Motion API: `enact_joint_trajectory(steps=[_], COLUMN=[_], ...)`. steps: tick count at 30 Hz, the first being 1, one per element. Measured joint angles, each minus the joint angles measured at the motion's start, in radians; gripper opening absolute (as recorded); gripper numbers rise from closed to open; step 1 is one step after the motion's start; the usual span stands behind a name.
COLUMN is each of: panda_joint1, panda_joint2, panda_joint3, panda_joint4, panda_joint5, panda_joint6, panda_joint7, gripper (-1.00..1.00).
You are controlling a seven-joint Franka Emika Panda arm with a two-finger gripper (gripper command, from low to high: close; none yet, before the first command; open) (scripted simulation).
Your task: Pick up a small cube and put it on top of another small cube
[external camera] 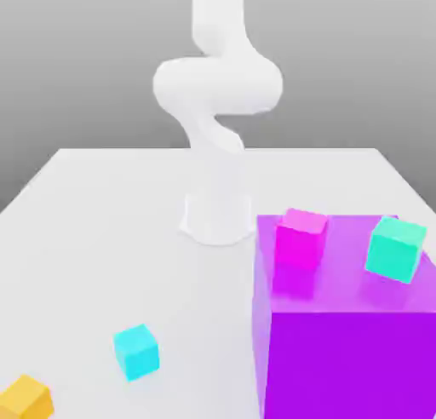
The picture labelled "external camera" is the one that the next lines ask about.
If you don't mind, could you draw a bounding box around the small orange cube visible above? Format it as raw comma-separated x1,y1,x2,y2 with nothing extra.
0,373,55,419

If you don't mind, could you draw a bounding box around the small cyan cube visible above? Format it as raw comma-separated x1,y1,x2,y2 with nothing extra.
112,323,161,383

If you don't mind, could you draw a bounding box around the small magenta cube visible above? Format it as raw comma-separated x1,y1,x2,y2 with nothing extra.
274,207,329,271

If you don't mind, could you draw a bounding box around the large purple box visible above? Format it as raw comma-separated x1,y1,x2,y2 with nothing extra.
251,214,436,419

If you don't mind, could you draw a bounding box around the small teal cube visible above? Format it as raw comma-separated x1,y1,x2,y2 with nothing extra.
364,215,428,285

